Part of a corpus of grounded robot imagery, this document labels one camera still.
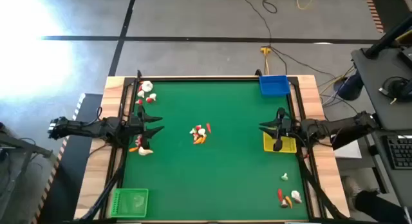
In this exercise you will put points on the brown cap mushroom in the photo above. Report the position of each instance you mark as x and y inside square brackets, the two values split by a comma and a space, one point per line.
[284, 204]

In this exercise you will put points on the black table frame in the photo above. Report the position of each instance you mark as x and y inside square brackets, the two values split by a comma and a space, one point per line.
[209, 78]

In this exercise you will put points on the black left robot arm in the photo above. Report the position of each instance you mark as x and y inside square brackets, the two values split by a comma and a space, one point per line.
[83, 129]

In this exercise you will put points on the green table mat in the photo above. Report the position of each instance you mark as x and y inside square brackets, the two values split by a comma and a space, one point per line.
[225, 179]

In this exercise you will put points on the large white cauliflower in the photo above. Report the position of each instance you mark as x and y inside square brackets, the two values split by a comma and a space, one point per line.
[147, 86]

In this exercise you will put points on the orange chili pepper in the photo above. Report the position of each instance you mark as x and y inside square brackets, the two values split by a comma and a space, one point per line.
[203, 139]
[288, 201]
[133, 149]

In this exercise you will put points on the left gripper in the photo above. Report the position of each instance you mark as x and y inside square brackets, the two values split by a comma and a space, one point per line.
[135, 124]

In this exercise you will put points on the black desk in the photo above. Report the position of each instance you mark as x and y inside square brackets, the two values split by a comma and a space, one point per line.
[373, 89]

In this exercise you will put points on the small red toy fruit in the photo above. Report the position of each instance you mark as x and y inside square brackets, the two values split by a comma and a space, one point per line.
[138, 141]

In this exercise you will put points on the red cap mushroom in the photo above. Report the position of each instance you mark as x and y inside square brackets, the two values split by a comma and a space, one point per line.
[195, 136]
[150, 99]
[198, 126]
[139, 102]

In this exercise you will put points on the green plastic basket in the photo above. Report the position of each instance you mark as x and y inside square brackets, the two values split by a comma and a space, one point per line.
[128, 203]

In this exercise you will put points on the yellow plastic basket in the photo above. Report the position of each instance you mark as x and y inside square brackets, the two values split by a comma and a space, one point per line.
[289, 145]

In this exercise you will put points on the white garlic bulb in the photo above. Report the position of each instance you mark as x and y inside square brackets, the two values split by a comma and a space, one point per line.
[145, 151]
[201, 131]
[141, 94]

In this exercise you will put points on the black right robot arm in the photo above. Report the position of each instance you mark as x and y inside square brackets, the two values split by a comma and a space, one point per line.
[338, 125]

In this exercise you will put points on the blue plastic basket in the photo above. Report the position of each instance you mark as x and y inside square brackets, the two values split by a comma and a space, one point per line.
[273, 86]

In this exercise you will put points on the person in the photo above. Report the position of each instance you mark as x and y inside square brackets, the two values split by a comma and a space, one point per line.
[380, 208]

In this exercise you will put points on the pale green mushroom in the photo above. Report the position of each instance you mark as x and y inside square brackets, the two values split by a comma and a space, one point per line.
[284, 177]
[192, 131]

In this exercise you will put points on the black monitor pole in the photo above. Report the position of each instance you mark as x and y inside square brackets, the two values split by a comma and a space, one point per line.
[386, 39]

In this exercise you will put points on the black keyboard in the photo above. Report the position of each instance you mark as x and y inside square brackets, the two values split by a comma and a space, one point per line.
[400, 151]

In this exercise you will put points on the yellow power strip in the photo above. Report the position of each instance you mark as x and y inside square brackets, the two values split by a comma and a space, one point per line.
[265, 50]

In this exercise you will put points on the orange carrot toy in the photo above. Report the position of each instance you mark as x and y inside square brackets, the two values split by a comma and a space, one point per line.
[198, 141]

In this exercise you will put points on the black floor platform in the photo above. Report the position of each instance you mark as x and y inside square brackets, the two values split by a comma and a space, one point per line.
[74, 172]

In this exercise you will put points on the white box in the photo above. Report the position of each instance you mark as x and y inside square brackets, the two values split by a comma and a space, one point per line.
[349, 151]

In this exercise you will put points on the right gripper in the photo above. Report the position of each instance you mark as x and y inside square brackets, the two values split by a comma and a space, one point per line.
[288, 125]

